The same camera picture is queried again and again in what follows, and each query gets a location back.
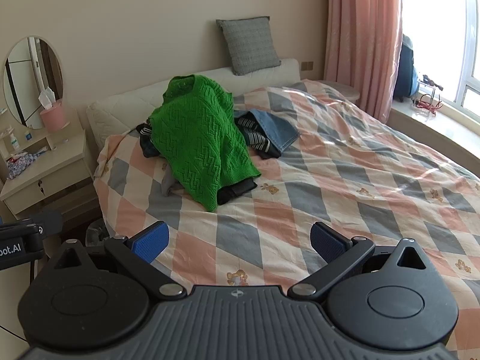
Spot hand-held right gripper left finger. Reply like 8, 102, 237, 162
49, 220, 186, 301

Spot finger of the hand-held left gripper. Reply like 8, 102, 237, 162
27, 210, 64, 235

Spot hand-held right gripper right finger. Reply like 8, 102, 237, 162
288, 222, 432, 302

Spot green knit sweater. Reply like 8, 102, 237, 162
148, 75, 262, 212

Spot cream dressing table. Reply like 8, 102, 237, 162
0, 110, 100, 229

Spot trash bin with bag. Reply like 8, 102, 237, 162
85, 219, 113, 248

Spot patterned cloth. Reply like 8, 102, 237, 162
5, 152, 40, 180

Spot checkered bed quilt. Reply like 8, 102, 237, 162
93, 79, 480, 308

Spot pink tissue box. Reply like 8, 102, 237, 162
37, 87, 70, 133

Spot blue jeans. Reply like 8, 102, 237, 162
234, 109, 302, 154

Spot black white striped garment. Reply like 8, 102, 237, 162
234, 117, 282, 160

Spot white padded headboard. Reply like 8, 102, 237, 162
86, 58, 301, 147

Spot oval mirror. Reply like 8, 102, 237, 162
3, 37, 64, 130

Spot round white nightstand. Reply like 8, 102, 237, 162
311, 79, 361, 102

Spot white window sill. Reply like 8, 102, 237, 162
390, 94, 480, 158

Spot small glass side table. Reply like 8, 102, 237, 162
410, 75, 445, 117

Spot dark blue hanging garment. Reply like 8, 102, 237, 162
397, 34, 419, 102

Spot grey pillow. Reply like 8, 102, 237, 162
215, 16, 282, 76

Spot pink curtain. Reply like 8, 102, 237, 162
323, 0, 405, 124

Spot white framed window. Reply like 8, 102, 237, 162
401, 0, 480, 128

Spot black cable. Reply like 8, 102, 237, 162
0, 324, 28, 344

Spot red cable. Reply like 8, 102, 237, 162
412, 95, 443, 116

